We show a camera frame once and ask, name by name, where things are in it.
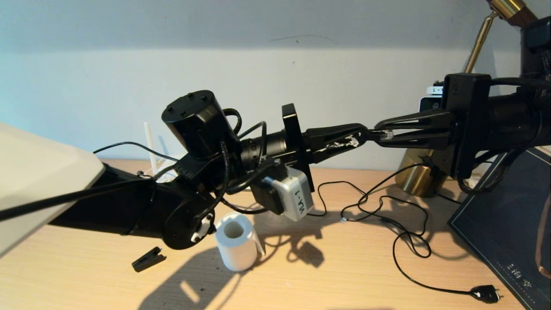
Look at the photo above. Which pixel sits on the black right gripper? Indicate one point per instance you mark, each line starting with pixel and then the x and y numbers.
pixel 471 120

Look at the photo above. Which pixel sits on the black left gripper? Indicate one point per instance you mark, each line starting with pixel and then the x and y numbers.
pixel 292 129

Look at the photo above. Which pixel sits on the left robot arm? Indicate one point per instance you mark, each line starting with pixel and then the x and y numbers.
pixel 120 206

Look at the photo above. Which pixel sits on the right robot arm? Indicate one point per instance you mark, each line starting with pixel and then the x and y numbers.
pixel 516 120

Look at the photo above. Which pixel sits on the white router with antennas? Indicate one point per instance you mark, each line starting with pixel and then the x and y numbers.
pixel 149 142

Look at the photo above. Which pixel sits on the black adapter on lamp base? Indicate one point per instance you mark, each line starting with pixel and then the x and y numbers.
pixel 430 164

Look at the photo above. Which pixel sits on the brass desk lamp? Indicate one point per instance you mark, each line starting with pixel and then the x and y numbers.
pixel 411 181

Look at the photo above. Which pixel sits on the small white connector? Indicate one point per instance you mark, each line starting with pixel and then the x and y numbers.
pixel 473 183

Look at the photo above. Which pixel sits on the dark blue gift bag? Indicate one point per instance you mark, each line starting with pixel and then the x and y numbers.
pixel 495 241

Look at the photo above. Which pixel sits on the white toilet paper roll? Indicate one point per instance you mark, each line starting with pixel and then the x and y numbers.
pixel 236 254

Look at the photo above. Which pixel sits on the black plastic clip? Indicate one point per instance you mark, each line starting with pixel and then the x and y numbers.
pixel 148 259

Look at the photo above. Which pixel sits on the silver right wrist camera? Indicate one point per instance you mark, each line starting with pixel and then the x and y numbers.
pixel 430 103

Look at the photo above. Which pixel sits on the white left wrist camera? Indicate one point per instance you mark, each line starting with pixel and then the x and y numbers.
pixel 297 198

